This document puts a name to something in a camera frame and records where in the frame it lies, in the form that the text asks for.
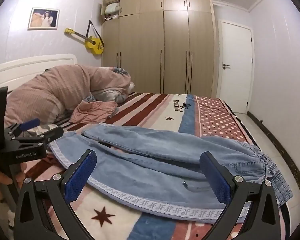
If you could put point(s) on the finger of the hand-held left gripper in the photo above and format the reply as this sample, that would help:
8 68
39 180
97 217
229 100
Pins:
28 124
52 133

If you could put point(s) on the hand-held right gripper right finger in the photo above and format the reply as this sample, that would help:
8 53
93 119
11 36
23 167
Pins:
217 180

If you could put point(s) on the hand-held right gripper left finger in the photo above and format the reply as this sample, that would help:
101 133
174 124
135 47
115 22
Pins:
80 177

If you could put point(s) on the light blue denim pants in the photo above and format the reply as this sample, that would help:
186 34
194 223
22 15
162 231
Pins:
152 160

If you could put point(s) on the person's left hand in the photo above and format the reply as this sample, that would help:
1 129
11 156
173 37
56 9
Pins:
5 178

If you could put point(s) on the grey white patterned cloth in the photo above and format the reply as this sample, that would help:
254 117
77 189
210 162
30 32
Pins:
43 127

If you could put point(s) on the pink striped cloth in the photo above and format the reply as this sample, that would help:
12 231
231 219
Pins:
95 112

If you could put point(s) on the white bed headboard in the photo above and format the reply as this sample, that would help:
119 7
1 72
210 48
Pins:
27 67

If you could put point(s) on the dark skirting board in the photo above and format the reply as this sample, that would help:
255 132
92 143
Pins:
282 147

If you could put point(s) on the striped star printed blanket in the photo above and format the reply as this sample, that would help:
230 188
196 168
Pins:
150 110

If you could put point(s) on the yellow guitar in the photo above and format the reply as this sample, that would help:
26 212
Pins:
93 44

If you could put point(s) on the white door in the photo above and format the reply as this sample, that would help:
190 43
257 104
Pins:
236 67

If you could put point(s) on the beige wooden wardrobe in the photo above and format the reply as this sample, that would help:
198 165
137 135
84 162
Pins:
152 42

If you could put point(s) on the folded clothes stack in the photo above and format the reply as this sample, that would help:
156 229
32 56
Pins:
112 11

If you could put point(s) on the framed wall photo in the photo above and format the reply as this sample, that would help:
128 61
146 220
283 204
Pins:
43 18

